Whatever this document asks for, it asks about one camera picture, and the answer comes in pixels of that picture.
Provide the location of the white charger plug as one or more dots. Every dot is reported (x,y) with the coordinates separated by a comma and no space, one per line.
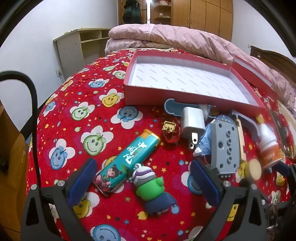
(192,120)

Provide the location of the red smiley printed blanket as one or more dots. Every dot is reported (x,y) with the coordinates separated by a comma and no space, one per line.
(69,129)

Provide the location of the white wall socket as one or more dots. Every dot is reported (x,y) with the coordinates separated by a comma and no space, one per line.
(59,72)

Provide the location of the black smartphone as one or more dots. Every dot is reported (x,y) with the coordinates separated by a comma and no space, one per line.
(282,136)

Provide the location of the wooden wardrobe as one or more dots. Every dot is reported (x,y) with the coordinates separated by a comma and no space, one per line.
(208,16)

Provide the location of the grey toy block plate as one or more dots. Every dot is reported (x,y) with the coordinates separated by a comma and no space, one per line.
(222,143)

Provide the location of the cream bookshelf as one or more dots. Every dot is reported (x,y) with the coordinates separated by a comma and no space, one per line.
(69,51)

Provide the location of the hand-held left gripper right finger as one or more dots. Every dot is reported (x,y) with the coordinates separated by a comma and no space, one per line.
(205,183)

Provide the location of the wooden notched stick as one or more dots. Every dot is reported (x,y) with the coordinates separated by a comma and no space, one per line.
(241,139)

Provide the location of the wooden desk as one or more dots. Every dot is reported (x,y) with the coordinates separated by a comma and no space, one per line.
(11,162)

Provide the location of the curved grey-white plastic piece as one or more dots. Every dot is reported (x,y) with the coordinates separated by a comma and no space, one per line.
(249,125)

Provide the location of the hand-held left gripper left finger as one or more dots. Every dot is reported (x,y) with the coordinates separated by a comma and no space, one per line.
(83,180)

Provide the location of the dark wooden headboard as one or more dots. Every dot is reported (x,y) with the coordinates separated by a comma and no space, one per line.
(282,62)

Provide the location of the teal cartoon lighter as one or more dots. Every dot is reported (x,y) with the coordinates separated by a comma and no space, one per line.
(129,160)

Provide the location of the blue-grey plastic toy piece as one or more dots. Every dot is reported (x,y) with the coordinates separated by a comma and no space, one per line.
(172,107)

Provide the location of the round cream wooden disc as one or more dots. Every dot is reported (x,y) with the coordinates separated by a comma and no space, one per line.
(253,169)

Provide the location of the pink quilt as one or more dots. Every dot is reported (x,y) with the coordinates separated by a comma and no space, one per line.
(185,34)

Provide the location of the red cardboard box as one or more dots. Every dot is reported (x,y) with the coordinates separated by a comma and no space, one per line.
(185,76)

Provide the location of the white bottle orange label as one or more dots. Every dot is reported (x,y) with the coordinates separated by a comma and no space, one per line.
(268,150)

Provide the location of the wooden corner shelf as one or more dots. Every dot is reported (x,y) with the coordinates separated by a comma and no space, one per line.
(161,14)

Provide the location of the red cardboard box lid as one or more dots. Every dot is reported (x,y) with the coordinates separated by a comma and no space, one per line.
(254,71)

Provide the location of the small red toy car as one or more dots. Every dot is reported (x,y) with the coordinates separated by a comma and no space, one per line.
(170,136)

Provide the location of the blue correction tape dispenser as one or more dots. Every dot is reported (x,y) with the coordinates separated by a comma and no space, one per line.
(204,143)

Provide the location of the green purple cartoon figure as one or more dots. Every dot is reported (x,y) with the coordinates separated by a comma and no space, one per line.
(148,190)

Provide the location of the dark green jacket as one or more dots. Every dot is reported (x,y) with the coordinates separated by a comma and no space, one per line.
(131,14)

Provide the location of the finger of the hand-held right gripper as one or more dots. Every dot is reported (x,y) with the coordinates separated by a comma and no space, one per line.
(285,168)

